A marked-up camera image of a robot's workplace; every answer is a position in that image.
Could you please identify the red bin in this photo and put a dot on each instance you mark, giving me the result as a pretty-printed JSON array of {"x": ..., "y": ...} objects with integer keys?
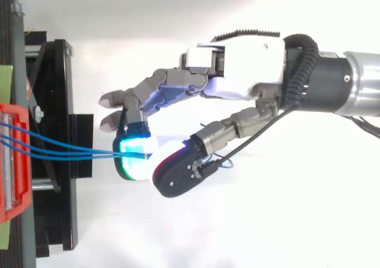
[{"x": 15, "y": 158}]

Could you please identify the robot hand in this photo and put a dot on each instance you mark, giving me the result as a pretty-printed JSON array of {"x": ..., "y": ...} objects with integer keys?
[{"x": 252, "y": 63}]

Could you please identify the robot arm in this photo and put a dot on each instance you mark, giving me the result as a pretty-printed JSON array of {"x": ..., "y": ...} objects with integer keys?
[{"x": 338, "y": 83}]

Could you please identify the black stand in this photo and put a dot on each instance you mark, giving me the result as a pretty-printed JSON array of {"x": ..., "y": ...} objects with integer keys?
[{"x": 50, "y": 131}]

